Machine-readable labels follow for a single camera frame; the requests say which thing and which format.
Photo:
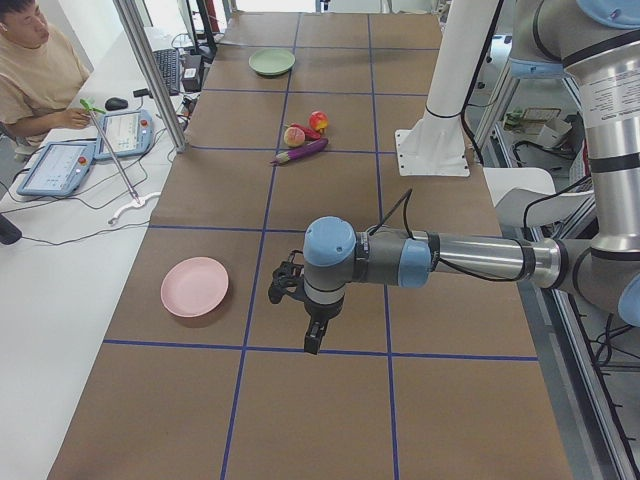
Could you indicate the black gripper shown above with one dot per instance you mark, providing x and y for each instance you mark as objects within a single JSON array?
[{"x": 323, "y": 311}]

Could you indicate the purple eggplant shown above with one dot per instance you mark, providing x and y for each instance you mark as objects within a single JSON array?
[{"x": 301, "y": 152}]

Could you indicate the pink yellow peach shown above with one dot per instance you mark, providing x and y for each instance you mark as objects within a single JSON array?
[{"x": 294, "y": 137}]

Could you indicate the red chili pepper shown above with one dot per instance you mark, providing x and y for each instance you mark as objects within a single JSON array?
[{"x": 310, "y": 134}]

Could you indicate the red pomegranate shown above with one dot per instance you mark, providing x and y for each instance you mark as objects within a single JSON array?
[{"x": 318, "y": 121}]

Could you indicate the pink plate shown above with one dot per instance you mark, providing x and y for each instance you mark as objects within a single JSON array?
[{"x": 194, "y": 287}]

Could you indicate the white chair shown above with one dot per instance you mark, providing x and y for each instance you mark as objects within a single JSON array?
[{"x": 527, "y": 197}]

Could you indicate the far teach pendant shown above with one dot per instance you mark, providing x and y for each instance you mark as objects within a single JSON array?
[{"x": 130, "y": 133}]

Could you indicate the teach pendant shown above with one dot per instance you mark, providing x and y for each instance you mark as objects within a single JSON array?
[
  {"x": 130, "y": 133},
  {"x": 59, "y": 169}
]

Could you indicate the green plate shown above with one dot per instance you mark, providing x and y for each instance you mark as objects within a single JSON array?
[{"x": 272, "y": 62}]

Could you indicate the near teach pendant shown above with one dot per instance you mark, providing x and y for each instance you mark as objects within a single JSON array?
[{"x": 59, "y": 169}]

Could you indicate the black computer mouse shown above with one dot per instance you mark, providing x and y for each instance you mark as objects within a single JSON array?
[{"x": 116, "y": 103}]

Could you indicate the black keyboard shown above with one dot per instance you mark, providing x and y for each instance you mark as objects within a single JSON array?
[{"x": 168, "y": 64}]

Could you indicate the person in beige shirt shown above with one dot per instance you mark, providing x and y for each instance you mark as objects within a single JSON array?
[{"x": 41, "y": 74}]

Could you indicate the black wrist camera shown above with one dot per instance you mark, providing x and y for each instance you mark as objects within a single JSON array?
[{"x": 287, "y": 280}]

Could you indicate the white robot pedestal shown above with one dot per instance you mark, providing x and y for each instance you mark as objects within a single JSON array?
[{"x": 435, "y": 145}]

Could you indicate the metal rod with green handle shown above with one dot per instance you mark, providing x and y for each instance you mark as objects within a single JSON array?
[{"x": 91, "y": 111}]

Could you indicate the aluminium frame post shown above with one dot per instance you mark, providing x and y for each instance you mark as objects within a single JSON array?
[{"x": 136, "y": 34}]

